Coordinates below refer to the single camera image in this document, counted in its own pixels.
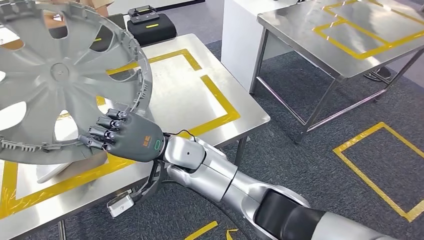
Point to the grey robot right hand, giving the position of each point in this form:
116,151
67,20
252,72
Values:
139,139

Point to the silver wheel hubcap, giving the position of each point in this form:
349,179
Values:
59,71

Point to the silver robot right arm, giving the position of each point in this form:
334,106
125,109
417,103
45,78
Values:
215,175

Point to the steel workbench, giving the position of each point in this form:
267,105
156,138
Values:
298,30
185,99

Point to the black equipment case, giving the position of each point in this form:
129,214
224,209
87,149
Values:
116,21
155,33

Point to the yellow floor tape square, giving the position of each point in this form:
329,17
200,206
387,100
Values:
361,176
202,230

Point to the black handheld controller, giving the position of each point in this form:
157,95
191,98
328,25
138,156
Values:
142,15

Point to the brown cardboard box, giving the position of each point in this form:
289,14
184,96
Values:
99,5

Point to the white cabinet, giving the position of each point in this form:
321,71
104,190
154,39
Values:
238,39

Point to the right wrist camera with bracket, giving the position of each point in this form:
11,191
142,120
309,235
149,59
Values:
120,206

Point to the yellow tape frame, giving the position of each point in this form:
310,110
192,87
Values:
220,97
334,42

